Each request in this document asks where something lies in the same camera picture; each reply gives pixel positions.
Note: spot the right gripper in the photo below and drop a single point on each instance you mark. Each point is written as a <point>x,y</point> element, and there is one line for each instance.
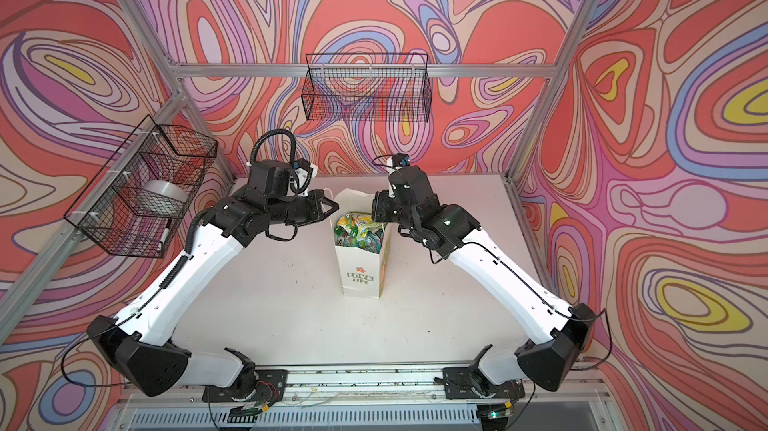
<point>380,214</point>

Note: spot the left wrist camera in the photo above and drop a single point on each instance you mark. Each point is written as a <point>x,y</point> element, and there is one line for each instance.
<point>304,171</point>

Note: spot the white tape roll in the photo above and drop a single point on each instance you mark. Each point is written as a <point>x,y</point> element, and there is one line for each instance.
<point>162,199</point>

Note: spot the black wire basket back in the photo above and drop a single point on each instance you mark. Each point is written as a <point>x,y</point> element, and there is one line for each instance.
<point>367,87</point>

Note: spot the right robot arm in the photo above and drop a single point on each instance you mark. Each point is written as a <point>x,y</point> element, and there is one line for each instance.
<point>557,331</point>

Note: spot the black wire basket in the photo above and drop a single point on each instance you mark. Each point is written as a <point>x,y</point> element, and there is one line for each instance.
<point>367,87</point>
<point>134,206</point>

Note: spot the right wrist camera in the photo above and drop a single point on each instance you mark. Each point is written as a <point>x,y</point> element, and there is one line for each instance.
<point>400,160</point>

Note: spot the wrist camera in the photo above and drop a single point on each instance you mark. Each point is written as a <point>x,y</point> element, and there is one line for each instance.
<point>400,160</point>
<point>304,171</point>

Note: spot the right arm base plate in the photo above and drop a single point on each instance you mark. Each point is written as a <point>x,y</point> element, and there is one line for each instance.
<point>464,382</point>

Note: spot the black wire basket left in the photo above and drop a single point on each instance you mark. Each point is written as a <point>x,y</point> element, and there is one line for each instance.
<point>134,206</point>

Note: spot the illustrated paper gift bag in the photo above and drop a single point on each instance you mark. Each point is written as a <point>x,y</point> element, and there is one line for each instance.
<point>362,273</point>

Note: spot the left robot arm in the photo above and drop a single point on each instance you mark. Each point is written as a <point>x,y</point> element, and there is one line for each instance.
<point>137,342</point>

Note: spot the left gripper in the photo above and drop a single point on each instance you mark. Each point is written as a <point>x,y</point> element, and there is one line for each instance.
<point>315,197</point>

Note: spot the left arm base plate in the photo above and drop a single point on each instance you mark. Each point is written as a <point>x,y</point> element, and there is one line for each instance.
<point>260,386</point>

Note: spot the marker pen in basket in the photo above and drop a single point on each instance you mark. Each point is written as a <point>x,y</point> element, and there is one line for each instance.
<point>161,241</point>

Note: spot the green Fox's bag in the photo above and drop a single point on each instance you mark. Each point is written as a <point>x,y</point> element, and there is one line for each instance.
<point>359,230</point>

